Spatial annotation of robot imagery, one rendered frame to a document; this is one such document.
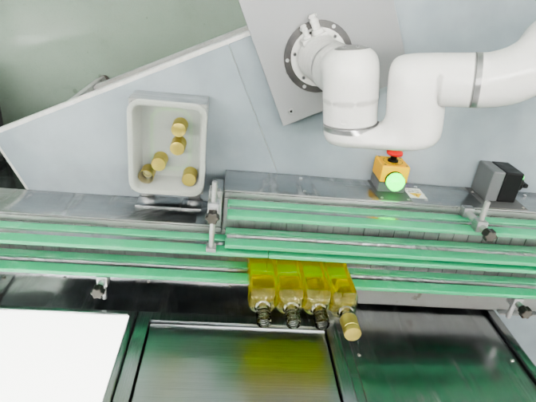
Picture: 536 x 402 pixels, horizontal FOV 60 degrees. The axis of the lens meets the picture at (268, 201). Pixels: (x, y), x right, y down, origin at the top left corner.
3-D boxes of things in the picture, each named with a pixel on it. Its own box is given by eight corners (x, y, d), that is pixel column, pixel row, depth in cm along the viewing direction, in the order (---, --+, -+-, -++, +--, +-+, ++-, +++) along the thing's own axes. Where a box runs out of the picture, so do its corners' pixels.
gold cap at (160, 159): (153, 150, 112) (150, 156, 108) (168, 151, 112) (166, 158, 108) (153, 163, 113) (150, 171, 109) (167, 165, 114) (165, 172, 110)
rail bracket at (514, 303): (485, 297, 124) (511, 332, 112) (493, 276, 121) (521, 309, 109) (499, 297, 125) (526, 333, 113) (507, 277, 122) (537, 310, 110)
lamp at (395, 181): (383, 187, 114) (386, 192, 111) (387, 170, 112) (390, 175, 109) (400, 188, 114) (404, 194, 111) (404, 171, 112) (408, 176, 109)
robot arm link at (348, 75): (360, 35, 87) (390, 45, 73) (358, 104, 93) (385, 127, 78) (309, 39, 86) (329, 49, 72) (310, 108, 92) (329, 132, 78)
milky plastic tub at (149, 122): (135, 178, 116) (128, 192, 109) (134, 88, 106) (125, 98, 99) (205, 183, 118) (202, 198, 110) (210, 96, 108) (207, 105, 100)
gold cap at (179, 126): (172, 116, 108) (170, 122, 104) (188, 117, 108) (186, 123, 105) (173, 131, 110) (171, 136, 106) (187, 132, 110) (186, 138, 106)
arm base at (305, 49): (277, 28, 100) (287, 35, 86) (331, 3, 99) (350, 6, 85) (301, 94, 106) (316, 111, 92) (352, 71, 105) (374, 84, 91)
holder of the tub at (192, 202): (137, 195, 119) (131, 210, 112) (135, 89, 107) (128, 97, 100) (204, 200, 121) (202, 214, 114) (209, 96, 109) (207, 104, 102)
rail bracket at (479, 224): (455, 213, 112) (480, 242, 100) (463, 185, 109) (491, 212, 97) (470, 214, 112) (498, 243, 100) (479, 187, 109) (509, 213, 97)
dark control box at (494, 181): (469, 187, 123) (484, 201, 116) (478, 159, 120) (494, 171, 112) (498, 189, 124) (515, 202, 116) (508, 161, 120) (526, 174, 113)
